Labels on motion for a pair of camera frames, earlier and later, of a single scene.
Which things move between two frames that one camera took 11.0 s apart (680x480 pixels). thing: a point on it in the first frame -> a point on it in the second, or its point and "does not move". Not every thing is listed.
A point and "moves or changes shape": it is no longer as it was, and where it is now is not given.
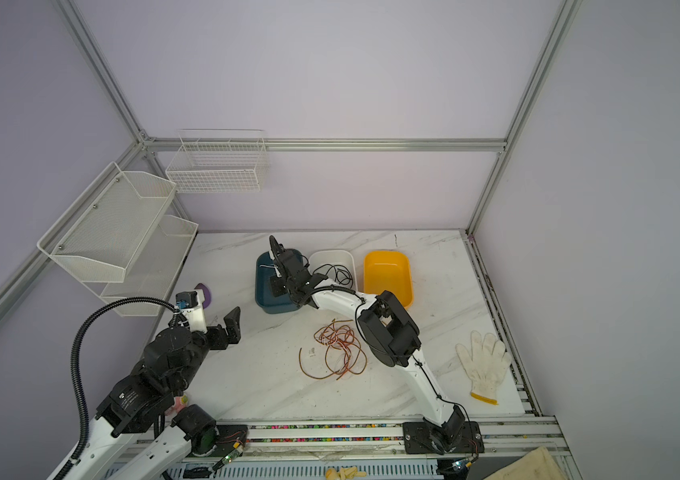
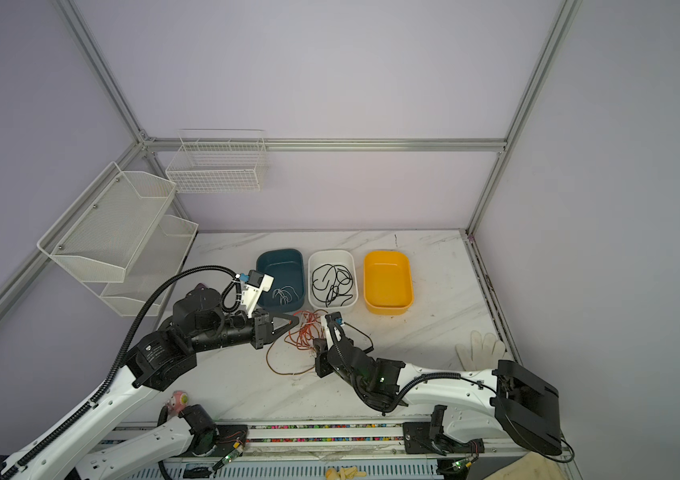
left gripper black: [221, 341] -> [262, 330]
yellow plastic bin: [389, 270] does not move
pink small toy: [180, 402] does not move
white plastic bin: [337, 265] does not move
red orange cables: [344, 353] moves or changes shape
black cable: [342, 273] does not move
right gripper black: [275, 289] -> [320, 357]
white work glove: [484, 366] does not move
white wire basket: [218, 161] does not move
